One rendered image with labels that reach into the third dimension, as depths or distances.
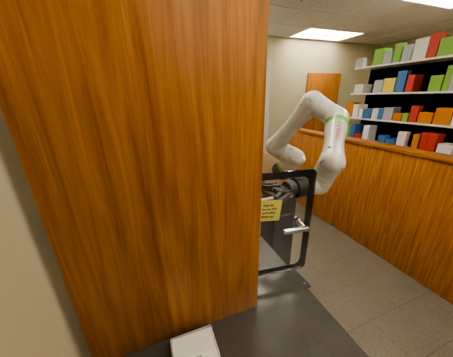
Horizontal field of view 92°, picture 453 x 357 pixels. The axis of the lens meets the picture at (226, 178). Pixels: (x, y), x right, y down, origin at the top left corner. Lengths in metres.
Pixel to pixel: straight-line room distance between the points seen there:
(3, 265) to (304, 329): 0.75
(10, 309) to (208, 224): 0.38
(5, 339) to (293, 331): 0.67
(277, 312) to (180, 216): 0.49
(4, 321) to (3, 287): 0.05
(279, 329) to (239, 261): 0.25
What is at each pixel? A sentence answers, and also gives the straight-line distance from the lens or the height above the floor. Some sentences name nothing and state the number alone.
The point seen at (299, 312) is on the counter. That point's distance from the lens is 0.88.
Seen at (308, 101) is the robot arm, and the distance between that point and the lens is 1.32.
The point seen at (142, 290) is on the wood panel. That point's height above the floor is 1.15.
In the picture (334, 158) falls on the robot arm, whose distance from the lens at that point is 0.98.
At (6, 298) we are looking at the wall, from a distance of 0.53.
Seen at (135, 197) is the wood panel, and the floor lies 1.41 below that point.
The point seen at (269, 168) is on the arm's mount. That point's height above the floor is 1.09.
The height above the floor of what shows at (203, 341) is 0.98.
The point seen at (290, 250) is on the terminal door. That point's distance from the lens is 0.87.
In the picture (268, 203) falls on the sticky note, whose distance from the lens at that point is 0.72.
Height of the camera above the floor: 1.61
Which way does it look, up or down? 21 degrees down
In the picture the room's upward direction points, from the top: 1 degrees counter-clockwise
